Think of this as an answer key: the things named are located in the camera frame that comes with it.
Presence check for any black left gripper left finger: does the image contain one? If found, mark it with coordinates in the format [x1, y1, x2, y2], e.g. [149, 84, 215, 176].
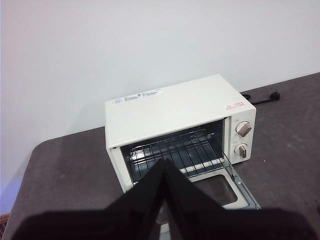
[9, 159, 167, 240]

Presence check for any glass oven door with handle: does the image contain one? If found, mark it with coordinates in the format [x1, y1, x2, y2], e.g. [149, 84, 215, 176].
[134, 166, 262, 240]

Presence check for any white Toshiba toaster oven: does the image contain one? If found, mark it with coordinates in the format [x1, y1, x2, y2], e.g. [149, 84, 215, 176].
[104, 74, 262, 240]

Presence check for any beige oven knob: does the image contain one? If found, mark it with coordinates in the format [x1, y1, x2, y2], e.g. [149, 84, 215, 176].
[235, 121, 253, 138]
[233, 143, 249, 159]

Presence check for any metal wire oven rack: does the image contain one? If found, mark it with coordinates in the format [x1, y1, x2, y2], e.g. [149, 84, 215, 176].
[131, 128, 232, 179]

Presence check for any black power cord with plug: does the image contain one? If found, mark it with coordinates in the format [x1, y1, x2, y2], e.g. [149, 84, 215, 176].
[241, 91, 281, 105]

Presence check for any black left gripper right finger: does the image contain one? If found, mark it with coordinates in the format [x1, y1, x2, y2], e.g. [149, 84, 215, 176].
[162, 159, 320, 240]

